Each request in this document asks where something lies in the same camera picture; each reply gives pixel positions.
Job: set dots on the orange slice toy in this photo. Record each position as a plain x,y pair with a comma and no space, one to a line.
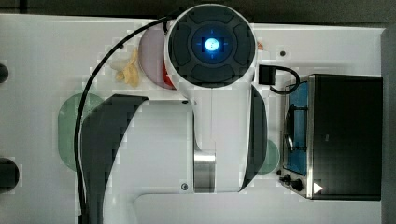
260,46

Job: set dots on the black cylinder post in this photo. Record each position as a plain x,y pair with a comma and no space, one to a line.
3,73
9,175

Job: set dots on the peeled banana toy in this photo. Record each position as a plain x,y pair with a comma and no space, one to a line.
127,70

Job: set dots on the purple oval plate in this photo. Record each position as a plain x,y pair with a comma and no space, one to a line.
151,56

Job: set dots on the red ketchup bottle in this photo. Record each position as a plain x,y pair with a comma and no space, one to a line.
166,78

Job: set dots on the black toaster oven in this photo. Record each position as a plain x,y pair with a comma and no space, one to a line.
332,138

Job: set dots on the black camera box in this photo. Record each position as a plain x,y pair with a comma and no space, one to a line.
267,75

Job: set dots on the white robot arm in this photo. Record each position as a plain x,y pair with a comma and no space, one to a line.
211,141

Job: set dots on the green round plate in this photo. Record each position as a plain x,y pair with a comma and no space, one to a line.
271,159

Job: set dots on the green plastic strainer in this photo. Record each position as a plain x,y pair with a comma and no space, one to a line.
66,129

